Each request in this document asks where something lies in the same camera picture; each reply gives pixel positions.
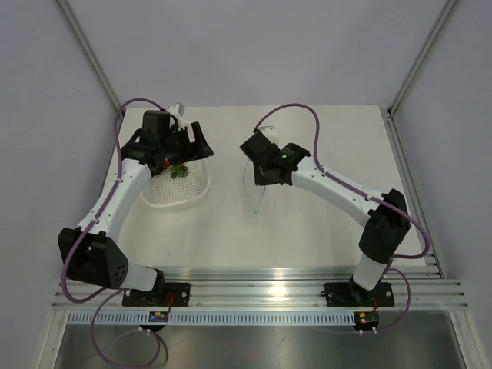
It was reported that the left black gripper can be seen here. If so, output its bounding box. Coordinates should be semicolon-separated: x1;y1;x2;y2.
160;122;212;165

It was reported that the green toy leaf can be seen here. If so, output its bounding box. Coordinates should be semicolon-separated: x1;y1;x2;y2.
169;164;189;179

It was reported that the clear zip top bag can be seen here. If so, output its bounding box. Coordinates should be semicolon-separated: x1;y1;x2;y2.
241;159;266;223

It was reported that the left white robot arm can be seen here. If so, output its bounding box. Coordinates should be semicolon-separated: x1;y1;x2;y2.
58;104;214;306

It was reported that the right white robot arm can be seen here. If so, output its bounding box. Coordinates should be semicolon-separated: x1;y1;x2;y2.
240;131;411;307

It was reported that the white perforated plastic basket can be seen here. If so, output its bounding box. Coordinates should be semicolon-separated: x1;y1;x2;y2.
140;159;211;211

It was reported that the left small circuit board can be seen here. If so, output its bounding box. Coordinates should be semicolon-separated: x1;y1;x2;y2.
148;311;169;323

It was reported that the small circuit board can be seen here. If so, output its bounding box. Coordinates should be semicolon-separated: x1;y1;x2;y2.
148;311;169;323
354;311;380;331

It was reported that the right small circuit board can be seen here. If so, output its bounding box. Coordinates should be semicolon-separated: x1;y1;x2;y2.
354;311;380;331

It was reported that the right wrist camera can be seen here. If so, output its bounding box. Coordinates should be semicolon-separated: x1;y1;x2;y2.
258;126;279;145

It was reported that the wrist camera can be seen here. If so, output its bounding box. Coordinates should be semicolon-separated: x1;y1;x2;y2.
165;102;185;121
258;126;279;145

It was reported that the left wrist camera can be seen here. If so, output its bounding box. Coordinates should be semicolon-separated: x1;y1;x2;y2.
165;102;185;121

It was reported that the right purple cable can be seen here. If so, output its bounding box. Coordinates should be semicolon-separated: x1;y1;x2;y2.
253;102;432;334

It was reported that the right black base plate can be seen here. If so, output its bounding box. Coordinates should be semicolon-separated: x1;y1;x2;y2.
320;282;395;308

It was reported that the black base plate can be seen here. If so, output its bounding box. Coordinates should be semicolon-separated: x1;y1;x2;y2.
320;282;395;308
122;282;191;308

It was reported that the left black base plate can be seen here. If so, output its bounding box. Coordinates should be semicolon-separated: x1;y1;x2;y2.
122;282;191;308

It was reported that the aluminium mounting rail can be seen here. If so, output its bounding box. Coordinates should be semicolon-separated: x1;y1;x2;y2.
51;266;469;311

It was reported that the left aluminium frame post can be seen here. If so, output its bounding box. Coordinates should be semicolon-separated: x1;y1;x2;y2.
54;0;121;111

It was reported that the aluminium frame post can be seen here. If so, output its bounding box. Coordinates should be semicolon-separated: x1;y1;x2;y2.
54;0;121;111
387;0;460;118

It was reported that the white slotted cable duct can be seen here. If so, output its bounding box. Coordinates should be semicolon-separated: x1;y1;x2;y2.
68;311;354;327

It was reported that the right aluminium frame post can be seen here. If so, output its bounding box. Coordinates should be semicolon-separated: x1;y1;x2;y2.
387;0;460;118

